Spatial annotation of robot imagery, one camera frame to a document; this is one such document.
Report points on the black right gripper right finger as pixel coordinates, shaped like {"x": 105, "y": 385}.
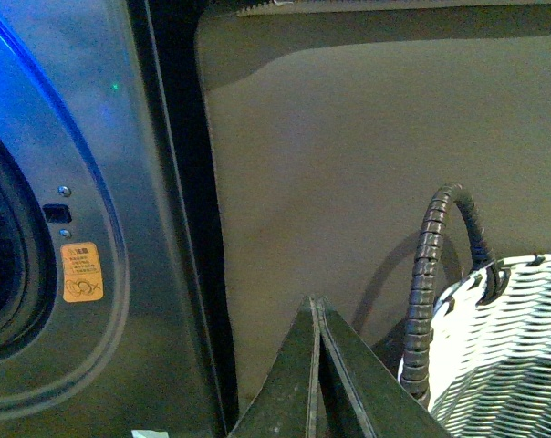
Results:
{"x": 361, "y": 397}

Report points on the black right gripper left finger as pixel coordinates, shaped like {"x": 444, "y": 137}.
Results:
{"x": 286, "y": 405}

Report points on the grey front-load washing machine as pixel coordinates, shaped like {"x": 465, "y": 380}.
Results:
{"x": 87, "y": 155}

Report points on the white woven laundry basket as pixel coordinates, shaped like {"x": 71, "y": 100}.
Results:
{"x": 489, "y": 365}

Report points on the orange warning sticker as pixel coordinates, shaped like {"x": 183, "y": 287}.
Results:
{"x": 83, "y": 277}

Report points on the grey-brown fabric floor mat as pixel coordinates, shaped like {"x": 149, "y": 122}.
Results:
{"x": 332, "y": 123}

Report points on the dark wrapped basket handle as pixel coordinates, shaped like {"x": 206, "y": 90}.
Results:
{"x": 418, "y": 334}

